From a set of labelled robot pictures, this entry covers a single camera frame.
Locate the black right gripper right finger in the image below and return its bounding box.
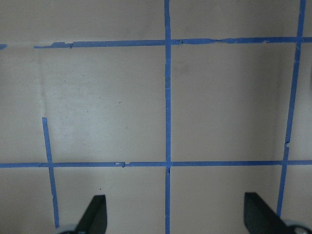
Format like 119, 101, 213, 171
244, 192, 288, 234

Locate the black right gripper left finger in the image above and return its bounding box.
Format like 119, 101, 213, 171
75, 195, 108, 234

